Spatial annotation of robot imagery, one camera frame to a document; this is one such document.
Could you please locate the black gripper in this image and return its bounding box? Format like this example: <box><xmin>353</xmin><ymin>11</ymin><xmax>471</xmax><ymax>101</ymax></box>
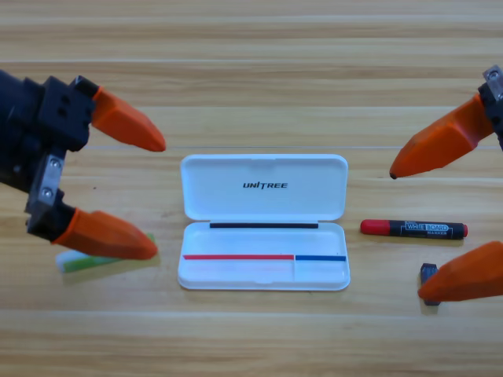
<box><xmin>388</xmin><ymin>64</ymin><xmax>503</xmax><ymax>181</ymax></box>
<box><xmin>0</xmin><ymin>68</ymin><xmax>167</xmax><ymax>241</ymax></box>

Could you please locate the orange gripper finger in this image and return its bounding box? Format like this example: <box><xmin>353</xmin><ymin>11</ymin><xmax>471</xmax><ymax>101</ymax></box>
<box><xmin>417</xmin><ymin>240</ymin><xmax>503</xmax><ymax>303</ymax></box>
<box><xmin>53</xmin><ymin>207</ymin><xmax>159</xmax><ymax>261</ymax></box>

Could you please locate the green and white eraser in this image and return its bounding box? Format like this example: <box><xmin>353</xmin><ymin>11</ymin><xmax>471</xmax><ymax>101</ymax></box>
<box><xmin>54</xmin><ymin>232</ymin><xmax>158</xmax><ymax>274</ymax></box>

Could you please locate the red black whiteboard marker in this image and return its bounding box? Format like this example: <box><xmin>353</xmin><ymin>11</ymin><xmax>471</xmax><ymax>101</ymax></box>
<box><xmin>360</xmin><ymin>218</ymin><xmax>469</xmax><ymax>239</ymax></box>

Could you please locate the white Unitree pencil case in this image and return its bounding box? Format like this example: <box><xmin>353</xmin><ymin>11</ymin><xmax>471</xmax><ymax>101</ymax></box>
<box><xmin>177</xmin><ymin>153</ymin><xmax>351</xmax><ymax>292</ymax></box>

